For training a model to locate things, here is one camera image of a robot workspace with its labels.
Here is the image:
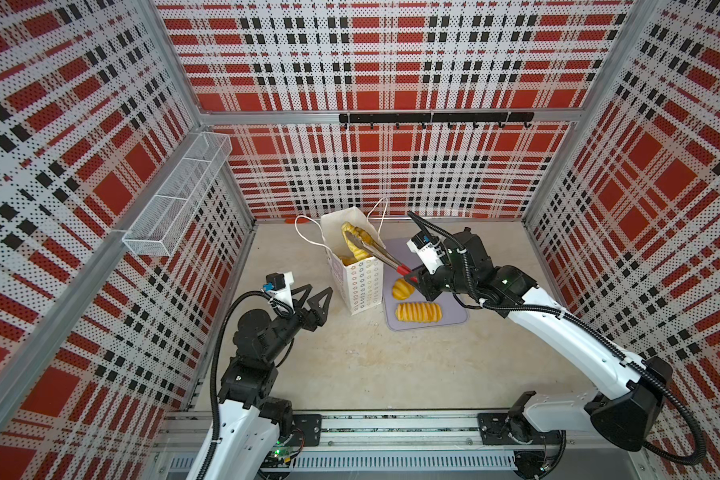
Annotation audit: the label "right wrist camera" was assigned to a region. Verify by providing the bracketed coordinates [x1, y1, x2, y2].
[406, 231, 450, 275]

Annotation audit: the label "black wall hook rail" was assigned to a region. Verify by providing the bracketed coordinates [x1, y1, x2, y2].
[338, 111, 535, 127]

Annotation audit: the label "white printed paper bag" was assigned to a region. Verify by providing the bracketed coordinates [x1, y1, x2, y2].
[294, 198, 389, 315]

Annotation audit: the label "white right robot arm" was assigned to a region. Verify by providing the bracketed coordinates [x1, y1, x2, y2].
[405, 212, 707, 466]

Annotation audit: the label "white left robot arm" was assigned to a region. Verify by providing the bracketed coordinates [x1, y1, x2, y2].
[188, 284, 333, 479]

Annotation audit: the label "round striped bun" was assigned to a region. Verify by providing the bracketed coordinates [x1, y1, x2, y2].
[391, 278, 416, 301]

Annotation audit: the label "striped oval bread roll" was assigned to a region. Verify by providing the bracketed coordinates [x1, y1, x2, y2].
[339, 256, 358, 266]

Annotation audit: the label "white wire mesh basket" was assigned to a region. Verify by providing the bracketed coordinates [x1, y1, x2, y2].
[123, 132, 231, 257]

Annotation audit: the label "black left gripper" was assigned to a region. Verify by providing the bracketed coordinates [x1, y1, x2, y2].
[263, 283, 332, 362]

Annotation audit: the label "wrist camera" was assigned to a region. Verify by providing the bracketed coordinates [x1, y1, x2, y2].
[262, 272, 294, 307]
[406, 231, 450, 275]

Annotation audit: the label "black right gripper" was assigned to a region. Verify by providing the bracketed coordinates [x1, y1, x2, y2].
[403, 259, 473, 304]

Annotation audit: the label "red handled metal tongs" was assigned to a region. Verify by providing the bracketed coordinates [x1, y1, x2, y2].
[344, 231, 411, 277]

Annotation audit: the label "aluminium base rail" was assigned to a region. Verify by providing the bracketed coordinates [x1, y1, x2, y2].
[149, 410, 655, 475]

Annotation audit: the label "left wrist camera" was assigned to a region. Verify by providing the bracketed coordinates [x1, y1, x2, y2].
[262, 272, 294, 307]

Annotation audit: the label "long ridged bread loaf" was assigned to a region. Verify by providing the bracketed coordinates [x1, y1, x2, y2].
[341, 222, 374, 261]

